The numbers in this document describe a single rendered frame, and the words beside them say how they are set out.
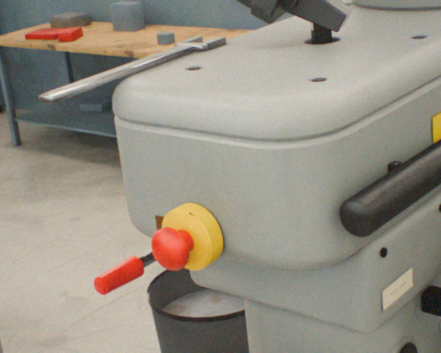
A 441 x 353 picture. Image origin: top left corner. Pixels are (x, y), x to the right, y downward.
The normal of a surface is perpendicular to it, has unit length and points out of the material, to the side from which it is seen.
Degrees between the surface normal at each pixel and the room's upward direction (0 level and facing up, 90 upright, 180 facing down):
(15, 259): 0
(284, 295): 90
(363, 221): 90
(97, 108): 90
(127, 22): 90
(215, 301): 0
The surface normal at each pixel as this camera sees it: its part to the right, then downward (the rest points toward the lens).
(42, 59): -0.63, 0.33
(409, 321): 0.77, 0.14
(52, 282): -0.11, -0.93
